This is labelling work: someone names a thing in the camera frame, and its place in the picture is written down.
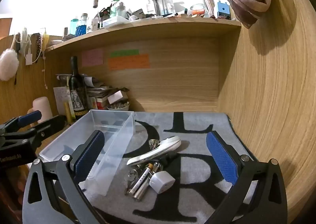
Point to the teal bottle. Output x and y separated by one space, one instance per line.
73 26

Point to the orange sticky note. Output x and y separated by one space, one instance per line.
129 62

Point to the cream rounded container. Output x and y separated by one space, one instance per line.
43 108

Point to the bowl of stones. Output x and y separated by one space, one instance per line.
118 106

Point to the glass jar with sticks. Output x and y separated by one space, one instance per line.
209 4

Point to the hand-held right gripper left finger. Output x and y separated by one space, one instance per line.
90 155

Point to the yellow tube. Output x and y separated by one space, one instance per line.
66 111

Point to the white battery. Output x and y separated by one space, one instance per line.
144 185

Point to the wooden shelf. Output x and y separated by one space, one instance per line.
148 29

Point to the small white box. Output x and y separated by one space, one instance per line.
117 96

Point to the red box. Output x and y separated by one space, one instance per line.
101 104

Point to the blue glass bottle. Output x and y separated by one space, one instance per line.
82 28

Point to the clear glass bottle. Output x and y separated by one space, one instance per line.
120 9

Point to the dark wine bottle elephant label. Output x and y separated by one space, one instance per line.
77 90

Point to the clear plastic storage box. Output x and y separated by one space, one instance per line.
113 120

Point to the white fluffy pompom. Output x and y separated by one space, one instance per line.
8 65

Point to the stack of books and papers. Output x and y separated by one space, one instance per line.
97 93

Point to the clear acrylic organiser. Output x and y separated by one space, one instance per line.
164 3

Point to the blue box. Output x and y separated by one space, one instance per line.
224 10

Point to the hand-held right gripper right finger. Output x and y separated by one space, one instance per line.
222 157

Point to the handwritten note paper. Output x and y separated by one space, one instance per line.
59 95

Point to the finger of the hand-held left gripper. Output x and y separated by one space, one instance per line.
29 118
48 126

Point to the white handheld device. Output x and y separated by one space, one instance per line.
158 151

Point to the green sticky note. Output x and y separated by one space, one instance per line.
124 53

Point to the white charger plug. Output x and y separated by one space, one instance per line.
161 182

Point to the grey mat with black letters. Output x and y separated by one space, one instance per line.
222 122

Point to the small glass bowl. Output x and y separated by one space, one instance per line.
197 8

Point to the white tray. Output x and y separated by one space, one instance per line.
114 21

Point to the clear plastic piece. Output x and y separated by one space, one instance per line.
132 174

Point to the pink sticky note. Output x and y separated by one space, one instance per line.
92 57

